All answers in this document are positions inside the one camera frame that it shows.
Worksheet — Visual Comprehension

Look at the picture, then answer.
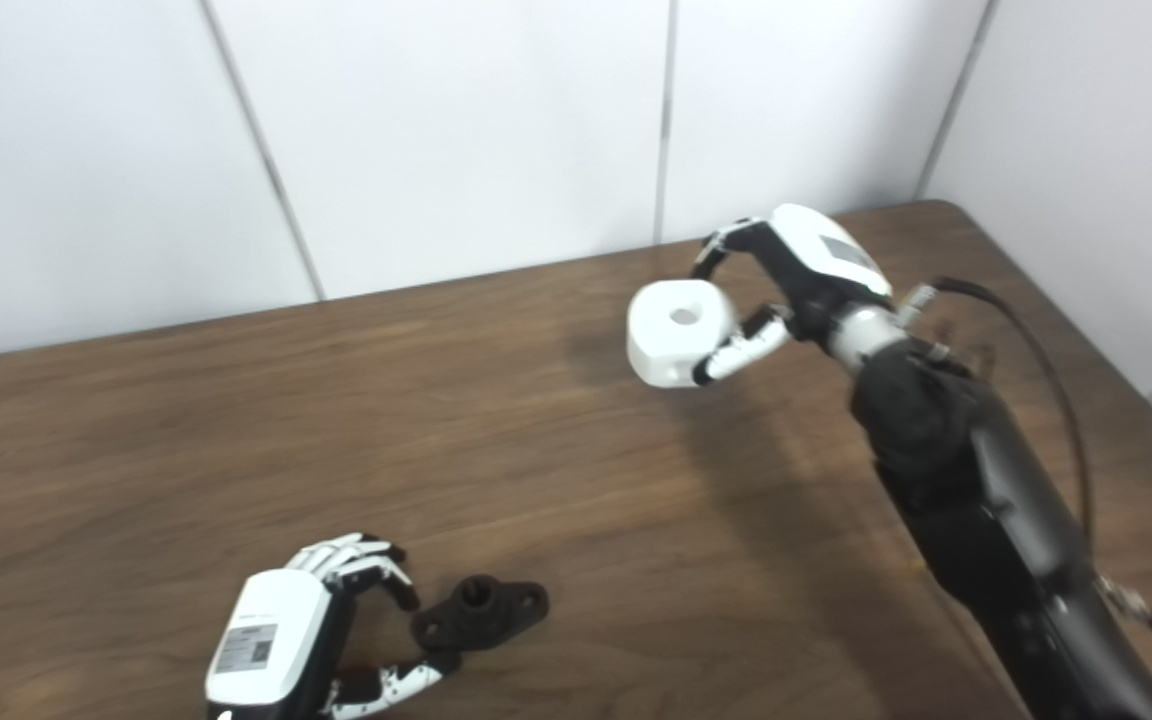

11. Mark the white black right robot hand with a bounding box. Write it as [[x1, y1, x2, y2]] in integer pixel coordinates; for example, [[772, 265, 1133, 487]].
[[690, 203, 895, 387]]

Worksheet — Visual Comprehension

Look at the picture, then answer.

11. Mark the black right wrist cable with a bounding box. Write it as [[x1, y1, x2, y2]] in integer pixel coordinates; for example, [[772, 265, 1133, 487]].
[[894, 276, 1099, 566]]

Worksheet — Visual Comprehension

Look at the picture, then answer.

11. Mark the black flanged holder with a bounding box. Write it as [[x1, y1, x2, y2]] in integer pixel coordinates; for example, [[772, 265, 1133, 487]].
[[410, 574, 550, 653]]

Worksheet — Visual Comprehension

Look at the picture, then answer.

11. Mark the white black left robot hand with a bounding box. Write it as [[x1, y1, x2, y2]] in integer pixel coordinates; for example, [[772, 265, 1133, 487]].
[[204, 534, 463, 720]]

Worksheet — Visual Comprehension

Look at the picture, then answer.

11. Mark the round white piece with holes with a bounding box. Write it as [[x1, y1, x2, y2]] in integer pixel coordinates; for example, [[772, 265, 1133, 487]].
[[625, 279, 740, 390]]

